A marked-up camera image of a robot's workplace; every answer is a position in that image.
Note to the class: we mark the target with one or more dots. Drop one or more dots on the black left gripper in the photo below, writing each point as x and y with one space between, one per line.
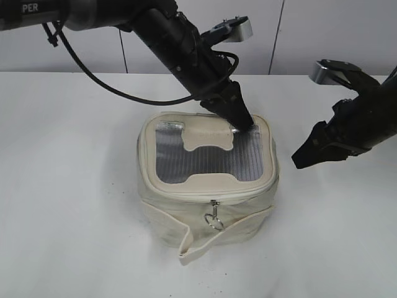
202 73

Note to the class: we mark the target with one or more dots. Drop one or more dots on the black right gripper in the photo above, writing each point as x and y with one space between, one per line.
348 133

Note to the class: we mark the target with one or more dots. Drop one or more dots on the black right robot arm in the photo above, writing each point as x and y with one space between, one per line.
381 101

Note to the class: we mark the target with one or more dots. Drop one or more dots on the cream insulated lunch bag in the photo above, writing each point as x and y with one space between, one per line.
203 183

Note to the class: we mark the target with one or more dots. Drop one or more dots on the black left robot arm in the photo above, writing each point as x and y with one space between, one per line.
175 41

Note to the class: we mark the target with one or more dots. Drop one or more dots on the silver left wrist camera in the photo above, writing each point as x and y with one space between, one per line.
234 30

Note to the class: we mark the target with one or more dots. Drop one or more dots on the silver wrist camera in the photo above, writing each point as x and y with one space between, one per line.
234 30
348 75

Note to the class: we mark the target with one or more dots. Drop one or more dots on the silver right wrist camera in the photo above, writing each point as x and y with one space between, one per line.
348 75

